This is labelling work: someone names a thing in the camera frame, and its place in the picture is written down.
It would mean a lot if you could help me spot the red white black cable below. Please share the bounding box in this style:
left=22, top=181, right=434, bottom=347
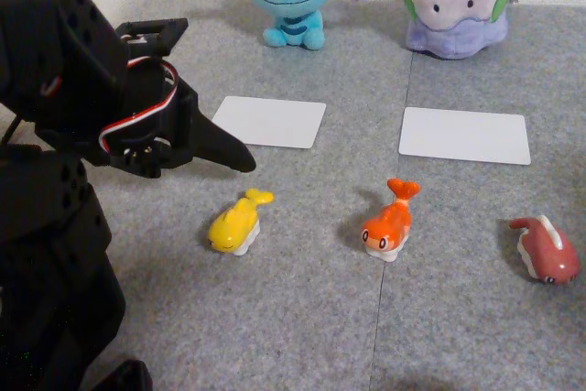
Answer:
left=98, top=56, right=180, bottom=155

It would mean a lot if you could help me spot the white rectangular card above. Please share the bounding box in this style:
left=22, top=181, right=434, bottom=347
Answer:
left=212, top=95, right=328, bottom=150
left=397, top=106, right=532, bottom=167

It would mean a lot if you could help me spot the dark red sushi figure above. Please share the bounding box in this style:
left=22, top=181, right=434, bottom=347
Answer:
left=508, top=214, right=581, bottom=288

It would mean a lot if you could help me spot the lilac Goomy plush toy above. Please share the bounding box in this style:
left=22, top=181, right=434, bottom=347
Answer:
left=396, top=0, right=519, bottom=60

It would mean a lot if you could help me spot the orange shrimp sushi figure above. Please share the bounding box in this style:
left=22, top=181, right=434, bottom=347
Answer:
left=360, top=178, right=421, bottom=264

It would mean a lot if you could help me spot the yellow egg sushi figure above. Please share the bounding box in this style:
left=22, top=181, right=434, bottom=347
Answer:
left=206, top=188, right=275, bottom=257

